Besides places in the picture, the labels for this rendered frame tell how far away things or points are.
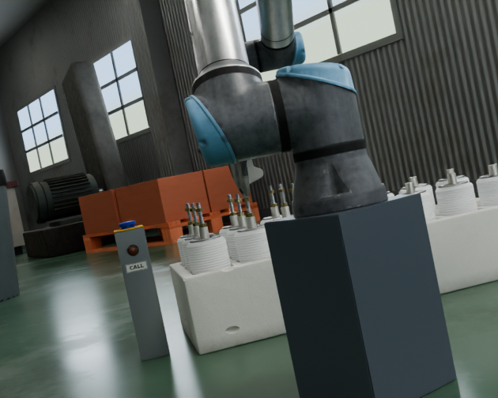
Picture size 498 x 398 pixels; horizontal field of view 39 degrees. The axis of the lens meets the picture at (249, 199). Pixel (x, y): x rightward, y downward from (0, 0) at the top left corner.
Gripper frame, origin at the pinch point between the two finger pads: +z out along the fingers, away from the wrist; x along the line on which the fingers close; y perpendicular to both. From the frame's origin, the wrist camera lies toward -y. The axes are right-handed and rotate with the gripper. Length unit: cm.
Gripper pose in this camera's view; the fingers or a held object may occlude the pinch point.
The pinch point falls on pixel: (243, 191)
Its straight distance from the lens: 170.6
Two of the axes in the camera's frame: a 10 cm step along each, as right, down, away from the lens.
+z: 2.0, 9.8, 0.3
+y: 9.0, -2.0, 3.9
